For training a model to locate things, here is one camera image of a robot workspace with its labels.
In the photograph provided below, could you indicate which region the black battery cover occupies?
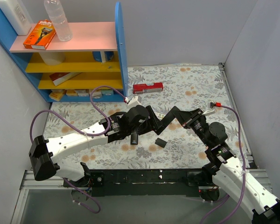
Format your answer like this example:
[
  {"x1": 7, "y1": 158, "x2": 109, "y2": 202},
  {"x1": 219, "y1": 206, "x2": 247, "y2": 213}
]
[{"x1": 155, "y1": 138, "x2": 167, "y2": 148}]

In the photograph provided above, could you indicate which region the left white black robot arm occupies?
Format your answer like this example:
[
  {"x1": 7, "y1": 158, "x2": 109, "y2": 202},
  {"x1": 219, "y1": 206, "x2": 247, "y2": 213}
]
[{"x1": 28, "y1": 105, "x2": 162, "y2": 187}]

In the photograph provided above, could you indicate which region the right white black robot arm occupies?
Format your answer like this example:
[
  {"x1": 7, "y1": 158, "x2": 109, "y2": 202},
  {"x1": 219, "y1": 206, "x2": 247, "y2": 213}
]
[{"x1": 153, "y1": 101, "x2": 280, "y2": 224}]

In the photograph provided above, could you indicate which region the white air conditioner remote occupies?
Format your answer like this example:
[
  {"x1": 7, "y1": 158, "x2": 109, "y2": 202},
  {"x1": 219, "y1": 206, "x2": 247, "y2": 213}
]
[{"x1": 155, "y1": 112, "x2": 165, "y2": 120}]

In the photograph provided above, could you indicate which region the black slim remote control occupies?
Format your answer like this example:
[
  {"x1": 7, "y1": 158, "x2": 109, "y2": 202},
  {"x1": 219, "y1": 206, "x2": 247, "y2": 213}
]
[{"x1": 130, "y1": 133, "x2": 139, "y2": 145}]

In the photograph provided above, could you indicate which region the floral patterned table mat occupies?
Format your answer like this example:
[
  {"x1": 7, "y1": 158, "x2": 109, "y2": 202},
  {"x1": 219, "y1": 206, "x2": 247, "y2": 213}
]
[{"x1": 43, "y1": 65, "x2": 249, "y2": 169}]

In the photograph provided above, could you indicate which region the red rectangular box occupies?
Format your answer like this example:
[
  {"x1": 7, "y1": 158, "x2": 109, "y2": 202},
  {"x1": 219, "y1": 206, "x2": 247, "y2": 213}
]
[{"x1": 133, "y1": 82, "x2": 164, "y2": 94}]

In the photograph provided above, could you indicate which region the blue white small box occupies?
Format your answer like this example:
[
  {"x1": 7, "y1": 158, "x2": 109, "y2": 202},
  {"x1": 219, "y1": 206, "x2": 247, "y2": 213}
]
[{"x1": 101, "y1": 89, "x2": 114, "y2": 96}]

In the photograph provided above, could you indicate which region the white red small box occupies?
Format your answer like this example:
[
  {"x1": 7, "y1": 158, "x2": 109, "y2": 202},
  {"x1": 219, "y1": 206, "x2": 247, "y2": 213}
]
[{"x1": 89, "y1": 89, "x2": 102, "y2": 99}]

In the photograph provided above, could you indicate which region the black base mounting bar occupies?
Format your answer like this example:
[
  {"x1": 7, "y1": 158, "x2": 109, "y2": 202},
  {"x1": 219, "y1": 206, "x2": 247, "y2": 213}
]
[{"x1": 70, "y1": 168, "x2": 220, "y2": 201}]

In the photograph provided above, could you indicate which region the blue multicolour shelf unit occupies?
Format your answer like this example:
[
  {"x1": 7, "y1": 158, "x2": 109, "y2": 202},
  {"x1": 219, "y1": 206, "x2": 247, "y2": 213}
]
[{"x1": 0, "y1": 2, "x2": 128, "y2": 103}]

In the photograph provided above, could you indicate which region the yellow white small box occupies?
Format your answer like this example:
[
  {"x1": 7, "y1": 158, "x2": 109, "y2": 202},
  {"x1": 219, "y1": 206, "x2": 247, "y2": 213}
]
[{"x1": 66, "y1": 90, "x2": 78, "y2": 97}]

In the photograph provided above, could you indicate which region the orange yellow small box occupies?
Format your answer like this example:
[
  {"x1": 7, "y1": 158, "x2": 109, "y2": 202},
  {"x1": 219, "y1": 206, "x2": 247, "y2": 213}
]
[{"x1": 49, "y1": 90, "x2": 66, "y2": 102}]

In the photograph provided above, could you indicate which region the red white flat box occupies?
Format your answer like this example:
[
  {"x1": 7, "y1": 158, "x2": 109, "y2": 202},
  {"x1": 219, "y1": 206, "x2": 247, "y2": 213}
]
[{"x1": 49, "y1": 72, "x2": 80, "y2": 86}]

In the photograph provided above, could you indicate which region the white cylinder container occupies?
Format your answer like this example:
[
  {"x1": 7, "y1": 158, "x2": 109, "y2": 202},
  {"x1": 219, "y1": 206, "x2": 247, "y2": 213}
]
[{"x1": 39, "y1": 52, "x2": 65, "y2": 66}]

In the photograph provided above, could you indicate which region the clear plastic water bottle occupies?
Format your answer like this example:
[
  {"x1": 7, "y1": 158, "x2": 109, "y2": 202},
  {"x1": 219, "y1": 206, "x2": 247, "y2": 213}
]
[{"x1": 44, "y1": 0, "x2": 73, "y2": 42}]

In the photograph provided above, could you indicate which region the orange razor box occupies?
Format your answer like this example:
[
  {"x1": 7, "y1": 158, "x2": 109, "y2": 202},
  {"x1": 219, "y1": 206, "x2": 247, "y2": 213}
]
[{"x1": 23, "y1": 20, "x2": 56, "y2": 50}]

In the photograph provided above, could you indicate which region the white plastic bottle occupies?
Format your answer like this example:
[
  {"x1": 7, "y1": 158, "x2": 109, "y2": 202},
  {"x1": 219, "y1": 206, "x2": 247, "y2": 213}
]
[{"x1": 0, "y1": 0, "x2": 32, "y2": 36}]

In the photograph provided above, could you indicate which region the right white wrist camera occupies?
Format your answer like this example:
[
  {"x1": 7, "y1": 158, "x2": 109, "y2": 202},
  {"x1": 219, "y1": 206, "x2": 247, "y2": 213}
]
[{"x1": 203, "y1": 101, "x2": 221, "y2": 116}]

